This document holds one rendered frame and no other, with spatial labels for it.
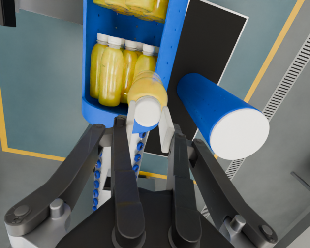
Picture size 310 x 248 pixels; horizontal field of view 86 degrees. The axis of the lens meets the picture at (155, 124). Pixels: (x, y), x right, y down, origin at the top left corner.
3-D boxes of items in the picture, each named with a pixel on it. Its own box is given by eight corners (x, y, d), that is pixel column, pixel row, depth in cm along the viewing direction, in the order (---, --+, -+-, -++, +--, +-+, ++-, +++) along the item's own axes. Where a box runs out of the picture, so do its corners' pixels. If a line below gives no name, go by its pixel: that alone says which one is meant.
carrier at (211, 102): (184, 107, 165) (210, 93, 160) (219, 167, 87) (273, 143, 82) (171, 82, 153) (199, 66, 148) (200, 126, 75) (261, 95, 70)
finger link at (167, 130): (168, 128, 17) (175, 130, 17) (163, 105, 23) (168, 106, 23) (161, 152, 18) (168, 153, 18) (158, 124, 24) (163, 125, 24)
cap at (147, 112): (134, 120, 26) (133, 125, 24) (134, 96, 24) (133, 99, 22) (159, 121, 26) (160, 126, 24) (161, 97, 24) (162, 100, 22)
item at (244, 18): (141, 145, 200) (141, 152, 187) (185, -2, 137) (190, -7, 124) (181, 153, 209) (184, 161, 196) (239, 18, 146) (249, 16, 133)
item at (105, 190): (108, 171, 96) (101, 193, 83) (108, 166, 95) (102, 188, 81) (125, 173, 98) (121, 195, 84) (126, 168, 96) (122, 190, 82)
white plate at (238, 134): (221, 168, 86) (220, 166, 87) (274, 144, 81) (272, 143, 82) (201, 127, 74) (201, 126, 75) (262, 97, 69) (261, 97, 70)
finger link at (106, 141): (122, 151, 16) (89, 147, 15) (126, 126, 20) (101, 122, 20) (124, 138, 15) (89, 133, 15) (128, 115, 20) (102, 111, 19)
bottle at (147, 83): (133, 97, 43) (124, 130, 26) (133, 69, 40) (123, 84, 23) (160, 98, 43) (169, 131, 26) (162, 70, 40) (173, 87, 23)
